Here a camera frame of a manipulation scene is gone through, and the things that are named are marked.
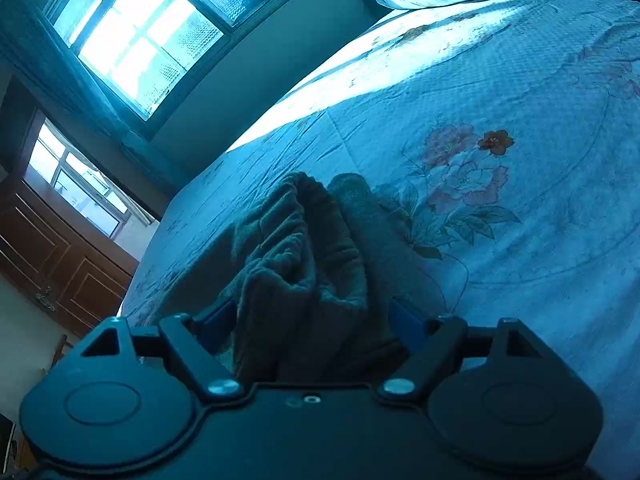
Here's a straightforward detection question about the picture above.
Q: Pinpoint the large bedroom window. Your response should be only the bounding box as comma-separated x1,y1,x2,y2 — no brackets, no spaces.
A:
46,0,288,122

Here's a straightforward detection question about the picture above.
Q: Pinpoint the wooden chair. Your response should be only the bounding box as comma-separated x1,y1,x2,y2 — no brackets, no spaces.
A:
40,334,74,377

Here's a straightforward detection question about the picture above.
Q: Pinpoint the brown wooden door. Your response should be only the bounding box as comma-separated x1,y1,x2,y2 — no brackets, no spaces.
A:
1,178,138,337

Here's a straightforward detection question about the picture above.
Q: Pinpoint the balcony glass door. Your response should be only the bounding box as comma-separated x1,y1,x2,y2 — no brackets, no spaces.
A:
29,119,160,246

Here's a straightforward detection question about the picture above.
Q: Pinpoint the floral light blue bed sheet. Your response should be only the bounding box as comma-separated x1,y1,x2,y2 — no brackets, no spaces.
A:
122,0,639,479

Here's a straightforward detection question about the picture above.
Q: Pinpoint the teal left curtain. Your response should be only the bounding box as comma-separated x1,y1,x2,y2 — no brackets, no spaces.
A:
1,0,189,196

